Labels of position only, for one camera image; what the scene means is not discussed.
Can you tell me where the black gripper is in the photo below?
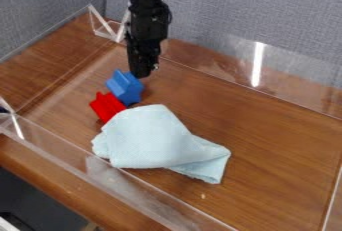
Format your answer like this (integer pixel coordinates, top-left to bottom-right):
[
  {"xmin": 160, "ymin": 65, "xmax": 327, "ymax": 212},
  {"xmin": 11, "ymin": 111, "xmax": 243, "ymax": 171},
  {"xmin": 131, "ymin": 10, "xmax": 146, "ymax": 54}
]
[{"xmin": 126, "ymin": 3, "xmax": 172, "ymax": 78}]

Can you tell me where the blue plastic block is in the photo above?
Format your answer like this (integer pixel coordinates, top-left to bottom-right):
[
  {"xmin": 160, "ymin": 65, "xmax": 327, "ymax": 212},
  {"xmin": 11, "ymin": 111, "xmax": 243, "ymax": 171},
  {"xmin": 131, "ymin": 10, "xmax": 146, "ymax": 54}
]
[{"xmin": 106, "ymin": 69, "xmax": 144, "ymax": 106}]

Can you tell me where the red plastic block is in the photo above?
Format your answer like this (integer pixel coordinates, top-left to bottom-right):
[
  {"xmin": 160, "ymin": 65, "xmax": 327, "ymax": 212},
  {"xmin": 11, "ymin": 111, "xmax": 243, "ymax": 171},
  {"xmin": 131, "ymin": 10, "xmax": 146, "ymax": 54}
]
[{"xmin": 89, "ymin": 92, "xmax": 126, "ymax": 123}]

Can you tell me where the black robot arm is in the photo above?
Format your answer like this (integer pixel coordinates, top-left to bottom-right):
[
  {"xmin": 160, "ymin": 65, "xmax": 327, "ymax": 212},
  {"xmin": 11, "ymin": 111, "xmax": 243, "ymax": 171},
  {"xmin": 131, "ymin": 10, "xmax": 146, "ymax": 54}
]
[{"xmin": 126, "ymin": 0, "xmax": 172, "ymax": 79}]

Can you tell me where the light blue cloth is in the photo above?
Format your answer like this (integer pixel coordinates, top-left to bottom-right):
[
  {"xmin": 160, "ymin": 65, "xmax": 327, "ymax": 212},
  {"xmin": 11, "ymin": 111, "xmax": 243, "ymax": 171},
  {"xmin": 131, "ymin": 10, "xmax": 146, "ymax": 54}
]
[{"xmin": 91, "ymin": 104, "xmax": 231, "ymax": 184}]

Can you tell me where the clear acrylic corner bracket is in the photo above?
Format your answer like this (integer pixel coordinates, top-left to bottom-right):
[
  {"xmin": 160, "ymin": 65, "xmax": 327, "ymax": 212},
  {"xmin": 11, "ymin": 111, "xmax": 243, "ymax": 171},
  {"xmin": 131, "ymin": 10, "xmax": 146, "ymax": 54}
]
[{"xmin": 88, "ymin": 5, "xmax": 131, "ymax": 43}]

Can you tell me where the clear acrylic enclosure wall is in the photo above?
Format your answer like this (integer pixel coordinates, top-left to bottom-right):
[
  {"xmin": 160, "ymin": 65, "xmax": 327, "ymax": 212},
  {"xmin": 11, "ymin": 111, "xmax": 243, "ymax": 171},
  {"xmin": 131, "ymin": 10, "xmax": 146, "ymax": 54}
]
[{"xmin": 0, "ymin": 7, "xmax": 342, "ymax": 231}]

